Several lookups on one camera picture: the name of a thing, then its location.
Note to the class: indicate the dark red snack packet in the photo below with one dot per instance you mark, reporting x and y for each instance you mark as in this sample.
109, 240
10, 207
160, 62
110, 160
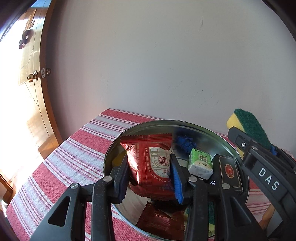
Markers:
161, 222

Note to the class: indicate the black box with gold border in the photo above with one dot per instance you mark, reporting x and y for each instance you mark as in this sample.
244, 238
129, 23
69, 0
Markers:
231, 172

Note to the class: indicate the metal door latch plate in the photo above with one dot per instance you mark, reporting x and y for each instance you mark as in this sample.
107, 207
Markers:
46, 72

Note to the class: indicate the red white striped tablecloth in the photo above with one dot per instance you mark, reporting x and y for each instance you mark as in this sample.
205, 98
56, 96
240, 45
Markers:
69, 157

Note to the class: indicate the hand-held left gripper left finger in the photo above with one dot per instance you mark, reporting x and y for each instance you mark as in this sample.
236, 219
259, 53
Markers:
121, 185

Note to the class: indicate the orange wooden chair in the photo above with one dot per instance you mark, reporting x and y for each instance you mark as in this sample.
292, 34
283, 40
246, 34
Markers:
269, 215

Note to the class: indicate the brass door knob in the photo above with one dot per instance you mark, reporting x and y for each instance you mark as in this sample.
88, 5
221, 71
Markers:
32, 77

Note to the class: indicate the wooden door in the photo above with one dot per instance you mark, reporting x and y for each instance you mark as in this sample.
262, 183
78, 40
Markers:
30, 104

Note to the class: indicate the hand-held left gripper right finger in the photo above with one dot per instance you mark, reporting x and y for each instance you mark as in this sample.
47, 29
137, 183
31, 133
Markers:
177, 185

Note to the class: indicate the blue cloth ball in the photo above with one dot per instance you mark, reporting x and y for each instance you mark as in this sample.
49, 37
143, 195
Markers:
185, 142

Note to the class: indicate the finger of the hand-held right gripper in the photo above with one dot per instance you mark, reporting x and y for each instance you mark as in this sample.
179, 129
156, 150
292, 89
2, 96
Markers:
274, 151
240, 140

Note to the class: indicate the green white tissue pack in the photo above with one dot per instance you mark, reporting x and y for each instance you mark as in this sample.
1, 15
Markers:
200, 163

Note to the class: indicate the round metal cookie tin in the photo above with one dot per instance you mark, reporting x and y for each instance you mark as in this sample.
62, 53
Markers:
208, 136

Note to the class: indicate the dark door ornament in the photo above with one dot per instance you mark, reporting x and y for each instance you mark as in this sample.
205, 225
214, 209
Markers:
25, 38

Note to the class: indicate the red printed snack packet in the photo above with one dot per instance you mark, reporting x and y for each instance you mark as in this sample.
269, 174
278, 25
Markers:
148, 162

